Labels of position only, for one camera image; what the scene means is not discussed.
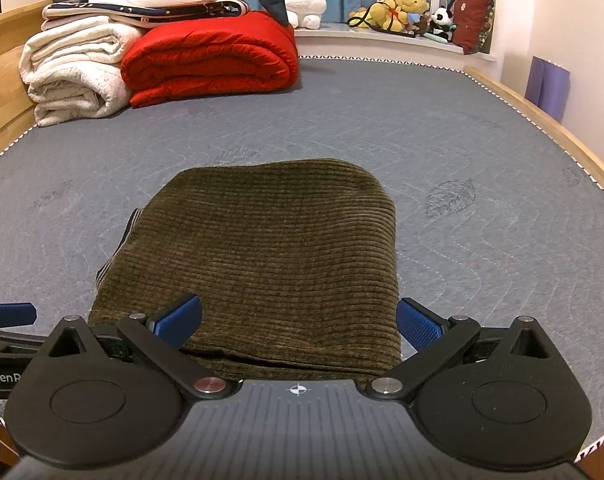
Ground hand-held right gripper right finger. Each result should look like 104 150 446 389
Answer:
367 297 563 403

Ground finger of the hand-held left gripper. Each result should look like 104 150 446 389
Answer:
0 301 48 348

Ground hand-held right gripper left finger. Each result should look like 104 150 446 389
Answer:
42 294 233 402

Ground olive corduroy pants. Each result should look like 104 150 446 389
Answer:
88 159 402 391

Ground white folded blanket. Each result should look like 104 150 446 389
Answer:
18 15 146 128

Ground red folded blanket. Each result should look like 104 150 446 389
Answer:
120 10 301 109

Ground purple mat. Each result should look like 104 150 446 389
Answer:
525 56 572 124

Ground white window ledge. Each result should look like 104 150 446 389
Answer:
294 21 498 64

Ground panda plush toy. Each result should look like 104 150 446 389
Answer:
428 7 457 41

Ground navy star-print blanket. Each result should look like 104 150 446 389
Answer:
41 0 252 30

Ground red cushion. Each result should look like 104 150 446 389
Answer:
452 0 496 55

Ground yellow orange plush toy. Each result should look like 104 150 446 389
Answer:
348 0 408 32

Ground yellow bear plush toy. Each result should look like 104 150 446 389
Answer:
396 0 431 17

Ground white plush toy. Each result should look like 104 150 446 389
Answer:
283 0 329 30

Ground wooden bed frame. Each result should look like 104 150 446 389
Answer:
0 0 604 211

